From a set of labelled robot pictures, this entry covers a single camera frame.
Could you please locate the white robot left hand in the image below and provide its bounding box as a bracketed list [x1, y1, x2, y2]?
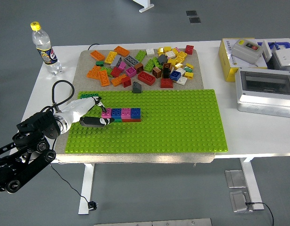
[61, 96, 116, 129]

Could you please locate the red long brick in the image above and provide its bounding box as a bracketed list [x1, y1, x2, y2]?
[137, 71, 157, 86]

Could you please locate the orange toy brick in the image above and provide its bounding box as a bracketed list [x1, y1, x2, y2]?
[90, 50, 106, 61]
[110, 74, 128, 87]
[99, 70, 111, 87]
[86, 65, 102, 80]
[113, 46, 131, 57]

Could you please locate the blue toy brick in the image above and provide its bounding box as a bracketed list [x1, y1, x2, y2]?
[111, 108, 123, 120]
[169, 70, 182, 82]
[130, 107, 142, 120]

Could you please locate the light grey brick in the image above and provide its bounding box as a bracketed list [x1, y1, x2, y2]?
[110, 56, 123, 69]

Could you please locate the yellow long brick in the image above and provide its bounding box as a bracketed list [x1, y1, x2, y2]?
[104, 51, 118, 64]

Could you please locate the magenta toy brick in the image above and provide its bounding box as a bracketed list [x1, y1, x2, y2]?
[125, 66, 137, 78]

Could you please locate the grey long brick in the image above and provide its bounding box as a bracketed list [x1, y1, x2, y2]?
[124, 55, 139, 67]

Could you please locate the green studded baseplate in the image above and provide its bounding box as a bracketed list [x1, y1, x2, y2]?
[64, 89, 230, 153]

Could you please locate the clear bottle with yellow cap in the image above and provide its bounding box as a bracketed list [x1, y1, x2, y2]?
[30, 21, 63, 75]

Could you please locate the grey-brown mat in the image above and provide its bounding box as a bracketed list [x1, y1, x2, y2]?
[53, 48, 216, 165]

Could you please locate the white table leg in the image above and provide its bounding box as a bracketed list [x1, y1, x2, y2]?
[78, 163, 96, 215]
[239, 157, 265, 211]

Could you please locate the white furniture foot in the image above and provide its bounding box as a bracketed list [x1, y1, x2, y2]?
[132, 0, 155, 13]

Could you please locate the metal floor strip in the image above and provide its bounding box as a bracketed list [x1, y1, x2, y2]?
[94, 218, 213, 226]

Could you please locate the yellow cardboard box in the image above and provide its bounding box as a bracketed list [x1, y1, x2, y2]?
[217, 38, 268, 82]

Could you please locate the metal floor plate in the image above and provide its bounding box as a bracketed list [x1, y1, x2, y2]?
[229, 190, 254, 213]
[224, 169, 247, 188]

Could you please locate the grey distribution box clear cover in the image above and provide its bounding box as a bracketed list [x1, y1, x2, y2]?
[234, 67, 290, 118]

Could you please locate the white panel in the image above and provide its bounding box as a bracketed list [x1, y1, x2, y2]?
[262, 39, 277, 59]

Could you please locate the blue plastic bin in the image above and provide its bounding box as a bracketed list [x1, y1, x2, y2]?
[257, 41, 290, 62]

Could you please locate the black power cord with plug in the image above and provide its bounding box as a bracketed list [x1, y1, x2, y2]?
[49, 162, 99, 212]

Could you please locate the grey push-button switch box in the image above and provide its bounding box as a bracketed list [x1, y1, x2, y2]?
[231, 38, 264, 65]

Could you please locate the white wall socket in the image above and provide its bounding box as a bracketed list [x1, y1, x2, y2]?
[273, 48, 290, 67]

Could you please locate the black cable with plug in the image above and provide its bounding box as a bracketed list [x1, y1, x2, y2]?
[245, 202, 275, 226]

